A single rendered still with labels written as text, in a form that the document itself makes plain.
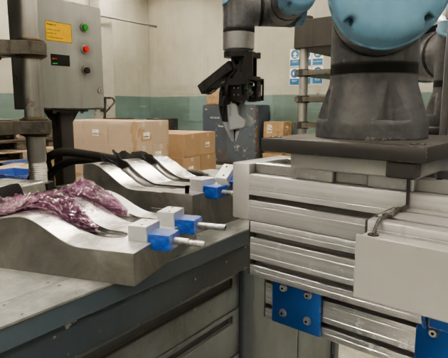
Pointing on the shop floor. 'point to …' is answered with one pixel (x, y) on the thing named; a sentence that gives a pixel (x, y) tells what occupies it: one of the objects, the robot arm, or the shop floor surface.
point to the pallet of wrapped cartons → (120, 136)
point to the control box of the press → (64, 69)
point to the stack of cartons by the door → (276, 128)
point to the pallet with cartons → (193, 149)
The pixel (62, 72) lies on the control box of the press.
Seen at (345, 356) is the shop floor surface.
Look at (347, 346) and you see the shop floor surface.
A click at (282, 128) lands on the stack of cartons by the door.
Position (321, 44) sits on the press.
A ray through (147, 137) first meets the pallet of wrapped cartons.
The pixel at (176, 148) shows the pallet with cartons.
